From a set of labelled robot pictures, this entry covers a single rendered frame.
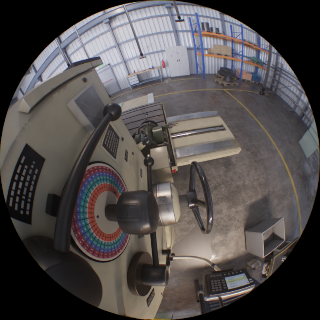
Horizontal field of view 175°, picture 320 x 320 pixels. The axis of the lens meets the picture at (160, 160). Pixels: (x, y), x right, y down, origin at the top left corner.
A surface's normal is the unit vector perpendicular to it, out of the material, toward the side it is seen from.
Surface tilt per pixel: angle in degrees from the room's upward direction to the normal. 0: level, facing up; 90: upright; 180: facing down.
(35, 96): 90
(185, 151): 0
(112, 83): 90
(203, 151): 0
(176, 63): 90
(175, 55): 90
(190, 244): 0
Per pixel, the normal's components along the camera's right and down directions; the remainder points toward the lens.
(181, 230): -0.21, -0.51
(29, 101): 0.97, -0.18
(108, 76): 0.09, 0.84
